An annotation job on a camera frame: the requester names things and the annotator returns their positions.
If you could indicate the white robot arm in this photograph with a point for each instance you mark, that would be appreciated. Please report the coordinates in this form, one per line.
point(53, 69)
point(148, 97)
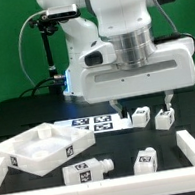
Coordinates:
point(126, 24)

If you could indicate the white tag base sheet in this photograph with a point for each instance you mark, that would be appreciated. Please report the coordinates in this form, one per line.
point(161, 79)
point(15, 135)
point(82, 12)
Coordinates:
point(101, 123)

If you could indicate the black camera stand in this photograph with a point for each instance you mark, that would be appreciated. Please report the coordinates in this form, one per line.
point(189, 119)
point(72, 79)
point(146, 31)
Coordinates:
point(46, 29)

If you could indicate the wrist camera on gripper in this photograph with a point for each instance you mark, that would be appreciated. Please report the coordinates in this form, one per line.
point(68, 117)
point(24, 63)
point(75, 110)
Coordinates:
point(100, 54)

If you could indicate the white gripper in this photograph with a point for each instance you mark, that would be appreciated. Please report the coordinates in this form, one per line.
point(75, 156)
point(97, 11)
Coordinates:
point(170, 67)

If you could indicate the silver camera on stand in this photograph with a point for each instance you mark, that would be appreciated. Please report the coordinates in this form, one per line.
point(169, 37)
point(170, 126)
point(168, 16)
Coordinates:
point(62, 13)

